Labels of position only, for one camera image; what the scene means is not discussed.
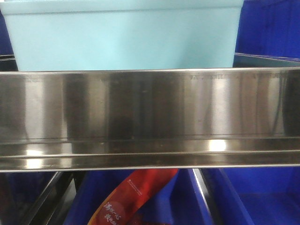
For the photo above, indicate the light blue plastic bin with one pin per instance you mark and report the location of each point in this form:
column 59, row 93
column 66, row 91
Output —
column 60, row 35

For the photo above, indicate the dark blue bin lower middle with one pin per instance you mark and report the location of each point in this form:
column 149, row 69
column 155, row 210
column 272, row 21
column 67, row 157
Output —
column 179, row 203

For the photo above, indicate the dark blue bin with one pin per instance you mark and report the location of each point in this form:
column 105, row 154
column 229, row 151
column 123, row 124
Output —
column 256, row 196
column 18, row 191
column 7, row 58
column 179, row 203
column 269, row 34

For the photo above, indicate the red snack bag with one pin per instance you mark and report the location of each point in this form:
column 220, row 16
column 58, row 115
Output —
column 130, row 195

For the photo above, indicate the dark blue bin lower right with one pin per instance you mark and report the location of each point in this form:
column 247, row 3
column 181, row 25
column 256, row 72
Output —
column 256, row 196

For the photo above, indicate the dark blue bin upper right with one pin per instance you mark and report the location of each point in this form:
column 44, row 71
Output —
column 269, row 34

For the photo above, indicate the dark blue bin upper left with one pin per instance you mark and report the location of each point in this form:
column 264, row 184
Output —
column 7, row 58

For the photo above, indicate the dark blue bin lower left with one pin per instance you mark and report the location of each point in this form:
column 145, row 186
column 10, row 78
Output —
column 18, row 191

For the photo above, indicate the steel lane divider rail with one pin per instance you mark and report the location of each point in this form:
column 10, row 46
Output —
column 45, row 208

